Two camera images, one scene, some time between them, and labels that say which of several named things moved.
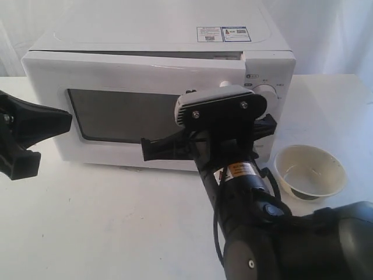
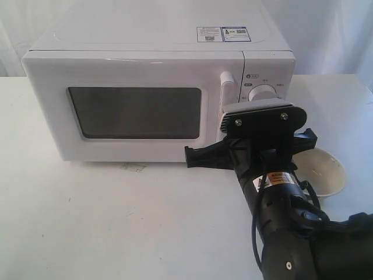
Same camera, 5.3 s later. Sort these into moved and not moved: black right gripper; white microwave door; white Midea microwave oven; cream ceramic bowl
Moved: black right gripper
Not moved: white Midea microwave oven; cream ceramic bowl; white microwave door
